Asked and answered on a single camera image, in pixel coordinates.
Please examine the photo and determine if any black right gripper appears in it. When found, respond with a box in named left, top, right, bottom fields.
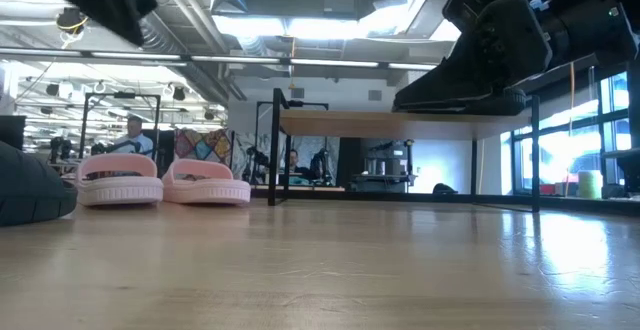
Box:
left=442, top=0, right=640, bottom=66

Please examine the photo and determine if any pink rubber slide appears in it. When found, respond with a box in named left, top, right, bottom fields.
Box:
left=73, top=152, right=165, bottom=208
left=161, top=157, right=253, bottom=206

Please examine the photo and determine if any grey equipment cart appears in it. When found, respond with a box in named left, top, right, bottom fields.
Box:
left=349, top=138, right=417, bottom=194

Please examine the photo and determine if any yellow-green roll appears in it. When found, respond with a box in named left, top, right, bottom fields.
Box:
left=577, top=169, right=605, bottom=201

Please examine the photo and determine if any long linear ceiling light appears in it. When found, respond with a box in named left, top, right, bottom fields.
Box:
left=0, top=47, right=441, bottom=74

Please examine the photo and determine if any person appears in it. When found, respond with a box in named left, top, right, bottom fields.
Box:
left=285, top=148, right=311, bottom=179
left=110, top=114, right=155, bottom=157

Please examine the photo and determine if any colourful patchwork quilt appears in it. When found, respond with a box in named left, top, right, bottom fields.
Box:
left=173, top=128, right=235, bottom=167

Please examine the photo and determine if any black partition panel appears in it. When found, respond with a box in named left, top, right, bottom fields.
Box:
left=153, top=129, right=176, bottom=160

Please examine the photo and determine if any black monitor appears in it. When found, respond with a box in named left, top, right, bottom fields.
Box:
left=0, top=114, right=27, bottom=147

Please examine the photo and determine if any wooden shelf with black frame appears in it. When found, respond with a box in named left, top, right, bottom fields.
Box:
left=267, top=87, right=542, bottom=214

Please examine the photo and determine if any black metal stand frame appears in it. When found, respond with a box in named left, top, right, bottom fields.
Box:
left=254, top=99, right=330, bottom=186
left=78, top=91, right=162, bottom=161

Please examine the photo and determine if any black aluminium table frame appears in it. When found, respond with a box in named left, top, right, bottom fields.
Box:
left=249, top=187, right=640, bottom=217

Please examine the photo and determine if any grey patterned wall cloth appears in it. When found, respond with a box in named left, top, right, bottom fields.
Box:
left=230, top=130, right=342, bottom=187

